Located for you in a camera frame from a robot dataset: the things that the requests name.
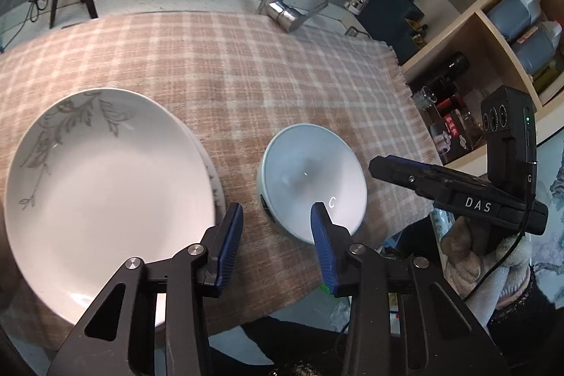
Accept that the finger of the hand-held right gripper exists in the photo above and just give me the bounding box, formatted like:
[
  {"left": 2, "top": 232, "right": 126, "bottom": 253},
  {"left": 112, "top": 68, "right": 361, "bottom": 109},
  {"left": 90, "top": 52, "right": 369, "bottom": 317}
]
[{"left": 368, "top": 155, "right": 491, "bottom": 206}]

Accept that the person's right forearm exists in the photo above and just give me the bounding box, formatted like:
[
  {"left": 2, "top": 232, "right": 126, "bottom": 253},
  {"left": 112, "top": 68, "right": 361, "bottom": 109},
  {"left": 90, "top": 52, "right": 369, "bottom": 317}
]
[{"left": 489, "top": 270, "right": 564, "bottom": 376}]

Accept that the beige plaid cloth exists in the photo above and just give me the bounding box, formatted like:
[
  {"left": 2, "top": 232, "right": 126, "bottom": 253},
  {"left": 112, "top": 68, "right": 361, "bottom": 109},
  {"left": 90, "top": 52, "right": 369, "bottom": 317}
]
[{"left": 0, "top": 11, "right": 441, "bottom": 337}]

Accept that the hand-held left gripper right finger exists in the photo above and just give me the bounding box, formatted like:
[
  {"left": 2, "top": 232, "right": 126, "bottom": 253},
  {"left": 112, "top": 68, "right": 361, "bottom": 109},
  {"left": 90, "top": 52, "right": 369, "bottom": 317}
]
[{"left": 310, "top": 202, "right": 512, "bottom": 376}]

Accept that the person's right hand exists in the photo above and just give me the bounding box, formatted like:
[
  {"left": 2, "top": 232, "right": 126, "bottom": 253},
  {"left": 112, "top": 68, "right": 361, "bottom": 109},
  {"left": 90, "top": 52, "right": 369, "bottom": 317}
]
[{"left": 440, "top": 217, "right": 536, "bottom": 310}]

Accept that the small glass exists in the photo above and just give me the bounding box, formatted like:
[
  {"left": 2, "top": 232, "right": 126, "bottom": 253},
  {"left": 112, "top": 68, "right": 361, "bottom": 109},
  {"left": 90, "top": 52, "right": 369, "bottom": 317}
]
[{"left": 413, "top": 86, "right": 438, "bottom": 111}]

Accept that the person's dark clothing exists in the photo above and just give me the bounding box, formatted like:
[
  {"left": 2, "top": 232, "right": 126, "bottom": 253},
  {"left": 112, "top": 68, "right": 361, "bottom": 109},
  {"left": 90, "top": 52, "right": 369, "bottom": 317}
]
[{"left": 207, "top": 312, "right": 353, "bottom": 376}]

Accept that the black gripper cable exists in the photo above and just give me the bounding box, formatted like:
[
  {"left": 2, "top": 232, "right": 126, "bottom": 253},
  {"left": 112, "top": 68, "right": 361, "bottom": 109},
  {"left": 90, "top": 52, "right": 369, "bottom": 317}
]
[{"left": 478, "top": 160, "right": 539, "bottom": 298}]

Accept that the white bowl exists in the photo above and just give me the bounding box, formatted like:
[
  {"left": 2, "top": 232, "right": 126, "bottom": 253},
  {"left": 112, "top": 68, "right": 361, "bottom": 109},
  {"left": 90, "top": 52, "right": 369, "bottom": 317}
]
[{"left": 256, "top": 123, "right": 368, "bottom": 245}]

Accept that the white plate with leaf print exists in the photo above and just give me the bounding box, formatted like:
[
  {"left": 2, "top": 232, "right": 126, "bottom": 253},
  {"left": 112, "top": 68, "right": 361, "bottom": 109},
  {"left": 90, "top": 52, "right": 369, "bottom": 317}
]
[{"left": 4, "top": 89, "right": 221, "bottom": 326}]

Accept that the black bottle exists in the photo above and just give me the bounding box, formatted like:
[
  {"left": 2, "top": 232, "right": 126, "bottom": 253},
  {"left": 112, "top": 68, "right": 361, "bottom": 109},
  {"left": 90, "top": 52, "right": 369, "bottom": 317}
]
[{"left": 422, "top": 52, "right": 470, "bottom": 95}]

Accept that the thin black cable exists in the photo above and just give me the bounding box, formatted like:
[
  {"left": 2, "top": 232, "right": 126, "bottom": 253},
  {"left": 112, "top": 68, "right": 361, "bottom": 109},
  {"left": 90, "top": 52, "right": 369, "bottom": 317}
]
[{"left": 0, "top": 0, "right": 51, "bottom": 51}]

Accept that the dark blue box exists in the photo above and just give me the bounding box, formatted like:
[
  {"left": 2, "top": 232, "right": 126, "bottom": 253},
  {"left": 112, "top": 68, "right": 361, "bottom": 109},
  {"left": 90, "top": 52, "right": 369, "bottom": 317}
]
[{"left": 365, "top": 0, "right": 424, "bottom": 51}]

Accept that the dark sauce bottle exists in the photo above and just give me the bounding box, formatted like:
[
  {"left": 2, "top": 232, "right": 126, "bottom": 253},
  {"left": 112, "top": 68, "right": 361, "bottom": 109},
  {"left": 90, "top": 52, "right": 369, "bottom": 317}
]
[
  {"left": 486, "top": 0, "right": 542, "bottom": 43},
  {"left": 512, "top": 20, "right": 564, "bottom": 76}
]

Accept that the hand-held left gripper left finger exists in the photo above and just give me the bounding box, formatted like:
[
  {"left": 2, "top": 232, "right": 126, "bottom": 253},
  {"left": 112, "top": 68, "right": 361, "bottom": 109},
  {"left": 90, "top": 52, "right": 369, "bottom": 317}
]
[{"left": 46, "top": 202, "right": 244, "bottom": 376}]

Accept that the wooden shelf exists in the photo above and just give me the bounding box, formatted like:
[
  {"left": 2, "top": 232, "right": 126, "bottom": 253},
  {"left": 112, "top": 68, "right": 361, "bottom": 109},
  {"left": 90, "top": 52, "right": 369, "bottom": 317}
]
[{"left": 402, "top": 0, "right": 564, "bottom": 167}]

